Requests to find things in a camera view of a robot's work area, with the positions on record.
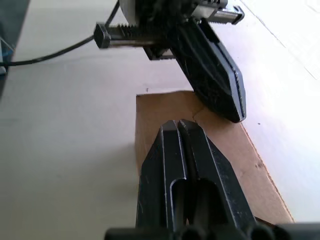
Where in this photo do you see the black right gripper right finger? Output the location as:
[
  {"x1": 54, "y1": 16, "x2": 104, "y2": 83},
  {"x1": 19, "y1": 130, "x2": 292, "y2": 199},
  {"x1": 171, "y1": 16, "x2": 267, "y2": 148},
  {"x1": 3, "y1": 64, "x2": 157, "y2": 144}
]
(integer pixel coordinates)
[{"x1": 176, "y1": 118, "x2": 258, "y2": 232}]

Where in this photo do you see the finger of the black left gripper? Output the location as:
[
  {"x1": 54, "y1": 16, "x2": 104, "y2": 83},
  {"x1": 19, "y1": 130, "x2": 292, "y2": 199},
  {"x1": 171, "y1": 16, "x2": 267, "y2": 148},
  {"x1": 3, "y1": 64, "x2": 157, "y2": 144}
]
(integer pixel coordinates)
[
  {"x1": 199, "y1": 19, "x2": 248, "y2": 123},
  {"x1": 170, "y1": 22, "x2": 241, "y2": 124}
]

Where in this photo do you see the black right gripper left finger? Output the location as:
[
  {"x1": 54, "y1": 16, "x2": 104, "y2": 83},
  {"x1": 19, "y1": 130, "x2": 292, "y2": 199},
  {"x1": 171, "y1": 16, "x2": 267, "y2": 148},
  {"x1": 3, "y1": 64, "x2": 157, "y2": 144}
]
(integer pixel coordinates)
[{"x1": 135, "y1": 119, "x2": 189, "y2": 232}]

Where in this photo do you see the small brown cardboard box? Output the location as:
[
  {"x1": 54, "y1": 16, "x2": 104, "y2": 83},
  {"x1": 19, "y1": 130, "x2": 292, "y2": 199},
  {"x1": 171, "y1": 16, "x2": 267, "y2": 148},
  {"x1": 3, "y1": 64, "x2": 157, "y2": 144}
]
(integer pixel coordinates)
[{"x1": 134, "y1": 90, "x2": 295, "y2": 225}]

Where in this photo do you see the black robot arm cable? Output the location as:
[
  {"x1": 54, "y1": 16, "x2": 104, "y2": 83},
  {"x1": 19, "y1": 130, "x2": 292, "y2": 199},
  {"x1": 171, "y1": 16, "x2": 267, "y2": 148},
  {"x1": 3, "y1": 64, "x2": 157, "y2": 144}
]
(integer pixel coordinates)
[{"x1": 0, "y1": 2, "x2": 121, "y2": 67}]

